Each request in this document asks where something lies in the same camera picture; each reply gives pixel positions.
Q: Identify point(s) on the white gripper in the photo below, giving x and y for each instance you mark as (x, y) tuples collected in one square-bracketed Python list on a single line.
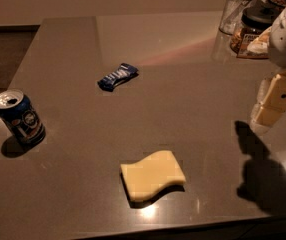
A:
[(271, 96)]

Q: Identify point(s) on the blue rxbar blueberry wrapper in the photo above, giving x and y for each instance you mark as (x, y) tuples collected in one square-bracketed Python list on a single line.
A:
[(122, 74)]

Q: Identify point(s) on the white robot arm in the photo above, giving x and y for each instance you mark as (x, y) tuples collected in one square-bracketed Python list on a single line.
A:
[(260, 46)]

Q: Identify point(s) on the yellow wavy sponge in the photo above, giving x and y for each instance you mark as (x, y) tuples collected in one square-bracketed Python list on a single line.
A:
[(149, 176)]

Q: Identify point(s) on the black lid snack jar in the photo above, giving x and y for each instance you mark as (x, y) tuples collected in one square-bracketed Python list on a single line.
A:
[(253, 22)]

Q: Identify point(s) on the blue opened soda can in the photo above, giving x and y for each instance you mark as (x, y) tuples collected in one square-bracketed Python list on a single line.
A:
[(20, 117)]

